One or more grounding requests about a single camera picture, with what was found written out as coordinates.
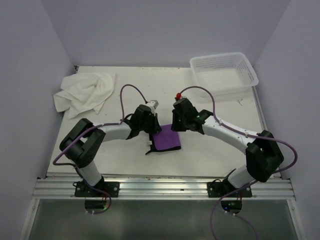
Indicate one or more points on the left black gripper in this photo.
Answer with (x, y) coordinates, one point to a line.
(156, 127)

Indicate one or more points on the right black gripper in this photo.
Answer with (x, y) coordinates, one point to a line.
(175, 126)

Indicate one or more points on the purple microfiber towel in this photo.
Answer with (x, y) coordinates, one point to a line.
(164, 141)

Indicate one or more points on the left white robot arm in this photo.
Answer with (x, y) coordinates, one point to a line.
(83, 142)

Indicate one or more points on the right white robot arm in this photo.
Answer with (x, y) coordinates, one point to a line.
(262, 155)

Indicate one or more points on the white perforated plastic basket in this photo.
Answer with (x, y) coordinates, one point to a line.
(226, 76)

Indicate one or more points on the white crumpled towel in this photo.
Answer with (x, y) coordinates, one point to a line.
(82, 92)

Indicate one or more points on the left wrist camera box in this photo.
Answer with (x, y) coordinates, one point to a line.
(153, 104)

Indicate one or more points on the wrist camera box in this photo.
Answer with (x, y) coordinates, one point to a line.
(153, 104)
(179, 96)

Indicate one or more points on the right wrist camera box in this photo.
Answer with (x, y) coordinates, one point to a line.
(179, 96)

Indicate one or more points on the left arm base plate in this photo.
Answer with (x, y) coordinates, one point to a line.
(82, 190)

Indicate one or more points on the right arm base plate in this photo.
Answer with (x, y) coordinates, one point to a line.
(218, 188)

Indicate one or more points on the aluminium mounting rail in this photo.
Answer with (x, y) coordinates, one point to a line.
(158, 188)

